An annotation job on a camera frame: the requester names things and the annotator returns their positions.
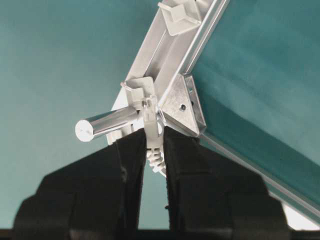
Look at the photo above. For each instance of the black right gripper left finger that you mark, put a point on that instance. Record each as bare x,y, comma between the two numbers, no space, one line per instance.
94,198

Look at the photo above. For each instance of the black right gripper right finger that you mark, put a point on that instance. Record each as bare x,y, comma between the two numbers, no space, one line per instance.
210,196

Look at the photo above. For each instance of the steel pin bottom corner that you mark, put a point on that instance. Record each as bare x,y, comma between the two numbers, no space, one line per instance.
96,126

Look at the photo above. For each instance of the corner bracket metal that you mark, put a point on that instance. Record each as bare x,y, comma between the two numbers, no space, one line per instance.
182,108

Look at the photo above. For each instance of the white cable tie mount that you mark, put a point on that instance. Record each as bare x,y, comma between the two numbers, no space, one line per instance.
137,89
180,16

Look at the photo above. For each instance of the aluminium extrusion frame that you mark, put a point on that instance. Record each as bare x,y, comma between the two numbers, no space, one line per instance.
258,80

